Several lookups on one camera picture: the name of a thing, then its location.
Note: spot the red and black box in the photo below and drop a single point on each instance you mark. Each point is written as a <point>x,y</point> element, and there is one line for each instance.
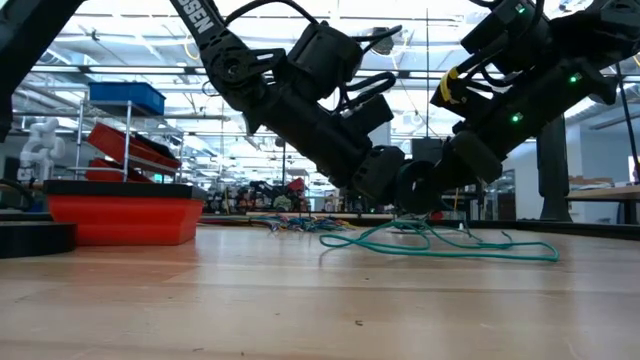
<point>125,220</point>

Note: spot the wooden workbench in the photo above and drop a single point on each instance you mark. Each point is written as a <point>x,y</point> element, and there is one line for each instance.
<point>605,194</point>

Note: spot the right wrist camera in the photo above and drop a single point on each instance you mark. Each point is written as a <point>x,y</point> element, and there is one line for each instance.
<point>465,100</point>

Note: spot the metal shelf rack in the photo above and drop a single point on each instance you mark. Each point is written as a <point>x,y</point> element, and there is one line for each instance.
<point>128,140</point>

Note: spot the red storage bin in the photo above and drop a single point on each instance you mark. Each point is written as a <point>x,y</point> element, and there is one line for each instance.
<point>115,142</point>
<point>100,172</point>

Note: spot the black monitor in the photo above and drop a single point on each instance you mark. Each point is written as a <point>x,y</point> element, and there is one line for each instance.
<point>427,149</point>

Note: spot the black tall stand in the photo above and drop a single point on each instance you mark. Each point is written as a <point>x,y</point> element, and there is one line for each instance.
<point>552,175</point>

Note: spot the black vertical pole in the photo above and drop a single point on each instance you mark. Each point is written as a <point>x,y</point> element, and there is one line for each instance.
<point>427,50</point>

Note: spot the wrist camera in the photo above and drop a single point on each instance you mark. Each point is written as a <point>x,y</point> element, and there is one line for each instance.
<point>370,115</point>
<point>465,100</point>

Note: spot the ceiling light strip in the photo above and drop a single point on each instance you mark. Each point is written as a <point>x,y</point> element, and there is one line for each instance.
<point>140,71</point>

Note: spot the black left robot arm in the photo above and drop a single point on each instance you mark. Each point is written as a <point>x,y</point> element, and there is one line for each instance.
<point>280,105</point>

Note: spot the black gantry frame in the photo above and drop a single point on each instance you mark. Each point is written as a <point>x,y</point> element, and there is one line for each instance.
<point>284,165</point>

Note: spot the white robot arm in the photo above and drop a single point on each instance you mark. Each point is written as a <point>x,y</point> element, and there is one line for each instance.
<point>42,145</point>

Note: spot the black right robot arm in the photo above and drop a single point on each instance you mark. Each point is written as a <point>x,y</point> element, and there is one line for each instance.
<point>550,95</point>

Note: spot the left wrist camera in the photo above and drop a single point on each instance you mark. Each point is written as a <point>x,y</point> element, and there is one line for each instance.
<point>370,115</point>

